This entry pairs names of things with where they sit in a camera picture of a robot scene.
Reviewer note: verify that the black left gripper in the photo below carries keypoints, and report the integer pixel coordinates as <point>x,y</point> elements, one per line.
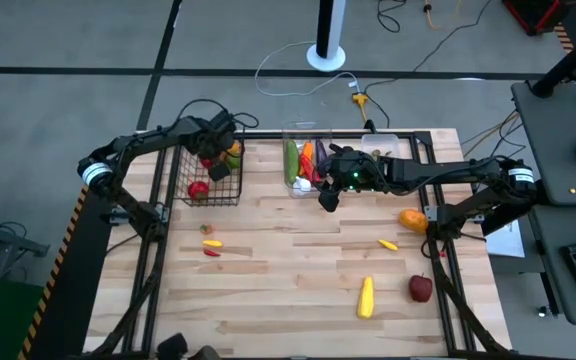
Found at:
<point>208,135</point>

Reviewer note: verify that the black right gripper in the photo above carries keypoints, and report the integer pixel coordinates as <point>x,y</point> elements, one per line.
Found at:
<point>355,170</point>

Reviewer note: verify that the orange citrus fruit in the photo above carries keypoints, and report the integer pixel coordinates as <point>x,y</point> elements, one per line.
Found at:
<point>234,148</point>

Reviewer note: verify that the green lime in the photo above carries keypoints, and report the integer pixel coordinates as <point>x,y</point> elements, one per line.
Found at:
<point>234,161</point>

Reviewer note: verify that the purple eggplant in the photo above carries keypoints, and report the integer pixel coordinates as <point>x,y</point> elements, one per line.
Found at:
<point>321,150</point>

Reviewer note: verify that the long red pepper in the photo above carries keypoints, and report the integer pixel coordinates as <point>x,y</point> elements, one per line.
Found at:
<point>309,169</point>

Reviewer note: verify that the orange carrot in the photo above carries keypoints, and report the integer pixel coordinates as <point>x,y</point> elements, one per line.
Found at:
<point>308,150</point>

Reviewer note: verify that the white garlic bulb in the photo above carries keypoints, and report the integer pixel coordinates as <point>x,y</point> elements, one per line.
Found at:
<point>302,185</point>

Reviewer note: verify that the red tomato green stem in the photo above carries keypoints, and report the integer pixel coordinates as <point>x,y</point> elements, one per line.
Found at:
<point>198,190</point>

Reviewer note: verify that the green cucumber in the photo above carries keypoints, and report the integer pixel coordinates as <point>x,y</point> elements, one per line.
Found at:
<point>292,162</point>

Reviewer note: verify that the orange bell pepper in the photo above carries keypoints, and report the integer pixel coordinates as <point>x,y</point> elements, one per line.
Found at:
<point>413,220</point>

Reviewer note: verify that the small yellow chili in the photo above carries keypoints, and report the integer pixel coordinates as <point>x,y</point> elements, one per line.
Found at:
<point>213,243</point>
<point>388,245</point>

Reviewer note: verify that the small orange cherry tomato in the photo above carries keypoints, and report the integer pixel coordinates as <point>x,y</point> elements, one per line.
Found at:
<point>206,229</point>

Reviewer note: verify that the small red chili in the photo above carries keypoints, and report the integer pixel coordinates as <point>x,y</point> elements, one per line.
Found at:
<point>211,253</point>

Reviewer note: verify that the yellow squash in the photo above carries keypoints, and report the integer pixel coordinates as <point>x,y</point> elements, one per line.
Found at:
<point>366,300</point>

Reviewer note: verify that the dark red apple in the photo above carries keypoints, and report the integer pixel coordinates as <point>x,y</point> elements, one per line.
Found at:
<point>420,289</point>

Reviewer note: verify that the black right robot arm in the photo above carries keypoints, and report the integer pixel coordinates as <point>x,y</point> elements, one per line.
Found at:
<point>443,170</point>

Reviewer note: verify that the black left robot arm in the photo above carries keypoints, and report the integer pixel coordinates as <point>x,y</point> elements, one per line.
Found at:
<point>143,140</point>

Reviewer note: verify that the shallow clear plastic container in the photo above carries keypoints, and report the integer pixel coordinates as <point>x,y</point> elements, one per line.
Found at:
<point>388,142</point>

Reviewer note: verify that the yellow power plug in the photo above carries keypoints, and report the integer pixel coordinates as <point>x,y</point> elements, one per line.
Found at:
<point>360,99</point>

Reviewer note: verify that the tall clear plastic bin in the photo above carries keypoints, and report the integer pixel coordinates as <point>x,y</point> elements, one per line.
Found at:
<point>293,127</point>

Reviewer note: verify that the small red clip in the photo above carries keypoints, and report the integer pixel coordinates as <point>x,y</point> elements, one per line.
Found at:
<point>440,254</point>

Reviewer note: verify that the black white pole round base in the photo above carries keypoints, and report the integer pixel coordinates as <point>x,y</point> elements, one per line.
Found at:
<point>329,25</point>

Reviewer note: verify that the white paper sheet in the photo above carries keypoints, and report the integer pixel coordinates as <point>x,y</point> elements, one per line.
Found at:
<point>508,242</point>

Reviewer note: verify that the grey desk top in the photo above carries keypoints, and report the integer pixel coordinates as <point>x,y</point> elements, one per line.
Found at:
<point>548,150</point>
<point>548,240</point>

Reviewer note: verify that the dark blurry object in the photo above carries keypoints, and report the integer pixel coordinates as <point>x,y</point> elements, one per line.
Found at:
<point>173,347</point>

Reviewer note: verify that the black hazard striped platform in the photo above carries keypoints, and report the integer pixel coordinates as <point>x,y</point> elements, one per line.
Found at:
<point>68,300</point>

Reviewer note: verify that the grey metal stand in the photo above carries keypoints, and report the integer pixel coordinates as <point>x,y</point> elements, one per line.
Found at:
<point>18,243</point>

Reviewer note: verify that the black diagonal pole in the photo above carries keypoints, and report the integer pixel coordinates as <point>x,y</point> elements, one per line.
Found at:
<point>568,62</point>

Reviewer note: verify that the red black crate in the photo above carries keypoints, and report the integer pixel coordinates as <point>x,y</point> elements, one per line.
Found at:
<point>538,15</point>

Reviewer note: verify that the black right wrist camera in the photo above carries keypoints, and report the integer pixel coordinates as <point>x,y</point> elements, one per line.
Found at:
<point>329,202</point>

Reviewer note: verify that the black aluminium table frame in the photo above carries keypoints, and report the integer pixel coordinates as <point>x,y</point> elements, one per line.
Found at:
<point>263,135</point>

